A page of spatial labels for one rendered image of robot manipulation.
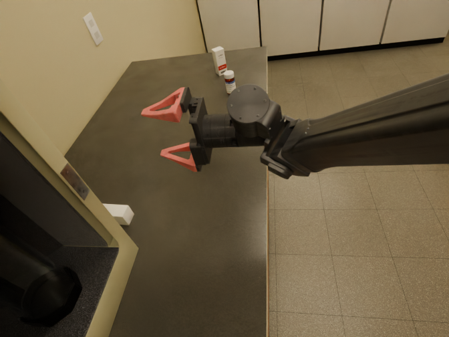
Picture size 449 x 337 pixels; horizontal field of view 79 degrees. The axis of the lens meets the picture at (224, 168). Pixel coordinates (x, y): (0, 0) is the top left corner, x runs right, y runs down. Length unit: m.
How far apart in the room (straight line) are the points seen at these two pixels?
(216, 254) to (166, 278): 0.12
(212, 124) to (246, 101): 0.09
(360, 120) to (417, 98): 0.05
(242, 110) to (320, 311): 1.32
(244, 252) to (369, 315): 1.07
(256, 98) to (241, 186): 0.39
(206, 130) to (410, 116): 0.30
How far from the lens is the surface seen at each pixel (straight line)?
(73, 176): 0.51
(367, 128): 0.26
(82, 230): 0.61
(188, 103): 0.45
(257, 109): 0.37
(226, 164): 0.79
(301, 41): 3.34
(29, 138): 0.45
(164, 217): 0.72
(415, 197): 2.04
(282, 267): 1.63
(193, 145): 0.46
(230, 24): 3.26
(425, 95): 0.23
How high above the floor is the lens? 1.50
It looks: 46 degrees down
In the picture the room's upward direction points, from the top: 13 degrees counter-clockwise
